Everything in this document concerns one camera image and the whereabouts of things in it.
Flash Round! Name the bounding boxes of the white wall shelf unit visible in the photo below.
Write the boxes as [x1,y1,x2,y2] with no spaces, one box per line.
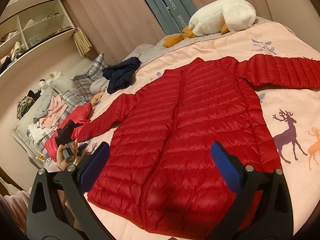
[1,0,75,75]

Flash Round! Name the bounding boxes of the red puffer down jacket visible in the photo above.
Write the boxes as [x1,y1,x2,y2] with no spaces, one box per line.
[76,54,319,239]

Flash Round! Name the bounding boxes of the navy blue folded garment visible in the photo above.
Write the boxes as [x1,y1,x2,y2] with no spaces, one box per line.
[103,57,141,94]

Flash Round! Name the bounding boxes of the pink garment on pile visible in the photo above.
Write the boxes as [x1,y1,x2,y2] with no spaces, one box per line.
[39,94,67,128]

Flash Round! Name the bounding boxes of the grey plaid pillow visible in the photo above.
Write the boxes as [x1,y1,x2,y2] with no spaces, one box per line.
[59,53,108,102]

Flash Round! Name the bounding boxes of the dark patterned bag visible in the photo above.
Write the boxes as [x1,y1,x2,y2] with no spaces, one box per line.
[16,96,35,120]

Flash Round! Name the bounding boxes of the grey folded garment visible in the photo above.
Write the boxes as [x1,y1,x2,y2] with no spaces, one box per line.
[89,77,109,95]

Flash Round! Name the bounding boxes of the small plush toys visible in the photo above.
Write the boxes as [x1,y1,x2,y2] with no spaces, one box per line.
[38,70,63,92]

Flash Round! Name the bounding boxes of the pink deer print duvet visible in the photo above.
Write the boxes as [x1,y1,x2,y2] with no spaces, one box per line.
[78,23,319,236]

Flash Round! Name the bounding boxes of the beige curtain tassel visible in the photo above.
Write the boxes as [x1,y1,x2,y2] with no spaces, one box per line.
[73,27,93,56]

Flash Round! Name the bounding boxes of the white goose plush toy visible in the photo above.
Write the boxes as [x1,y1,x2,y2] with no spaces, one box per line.
[163,0,256,48]

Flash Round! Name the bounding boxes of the beige curtain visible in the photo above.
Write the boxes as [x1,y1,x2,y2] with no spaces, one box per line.
[61,0,272,64]

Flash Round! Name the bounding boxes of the person's left hand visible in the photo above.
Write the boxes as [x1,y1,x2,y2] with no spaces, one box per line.
[56,145,82,171]

